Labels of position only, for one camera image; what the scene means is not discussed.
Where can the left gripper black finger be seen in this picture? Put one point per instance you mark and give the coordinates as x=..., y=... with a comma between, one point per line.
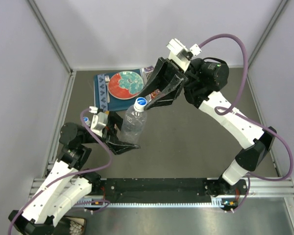
x=118, y=147
x=115, y=120

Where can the white bottle cap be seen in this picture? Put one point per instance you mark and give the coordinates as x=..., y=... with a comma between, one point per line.
x=140, y=104

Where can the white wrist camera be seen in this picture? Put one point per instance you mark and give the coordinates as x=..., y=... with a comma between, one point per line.
x=181, y=55
x=99, y=120

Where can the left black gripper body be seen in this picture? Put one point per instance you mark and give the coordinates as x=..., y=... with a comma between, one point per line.
x=107, y=131

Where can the aluminium frame rail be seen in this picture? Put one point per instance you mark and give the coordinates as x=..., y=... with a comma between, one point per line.
x=258, y=188

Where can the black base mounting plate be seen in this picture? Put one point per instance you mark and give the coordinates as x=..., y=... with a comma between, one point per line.
x=165, y=190

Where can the floral patterned box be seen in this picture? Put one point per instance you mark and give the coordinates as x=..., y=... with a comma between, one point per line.
x=72, y=226

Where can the silver fork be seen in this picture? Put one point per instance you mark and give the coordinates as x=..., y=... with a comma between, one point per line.
x=107, y=80

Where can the colourful mandala napkin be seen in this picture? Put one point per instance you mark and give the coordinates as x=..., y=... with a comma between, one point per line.
x=146, y=74

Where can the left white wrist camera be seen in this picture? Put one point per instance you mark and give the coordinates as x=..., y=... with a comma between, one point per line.
x=99, y=120

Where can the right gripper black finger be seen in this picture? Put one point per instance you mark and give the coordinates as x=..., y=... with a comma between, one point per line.
x=160, y=78
x=165, y=98

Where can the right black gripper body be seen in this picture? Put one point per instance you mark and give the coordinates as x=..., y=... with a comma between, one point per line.
x=181, y=72

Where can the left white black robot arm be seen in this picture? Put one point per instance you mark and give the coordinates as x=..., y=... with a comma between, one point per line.
x=67, y=182

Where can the clear bottle orange base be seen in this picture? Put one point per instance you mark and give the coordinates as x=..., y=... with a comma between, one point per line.
x=133, y=125

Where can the grey slotted cable duct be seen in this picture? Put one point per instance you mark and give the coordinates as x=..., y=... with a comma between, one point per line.
x=212, y=203

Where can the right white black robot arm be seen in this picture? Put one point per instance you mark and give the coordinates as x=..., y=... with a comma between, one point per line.
x=201, y=84

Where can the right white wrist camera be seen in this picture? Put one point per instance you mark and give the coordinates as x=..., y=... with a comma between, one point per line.
x=181, y=55

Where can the red teal patterned plate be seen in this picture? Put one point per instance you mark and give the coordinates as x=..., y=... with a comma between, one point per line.
x=125, y=85

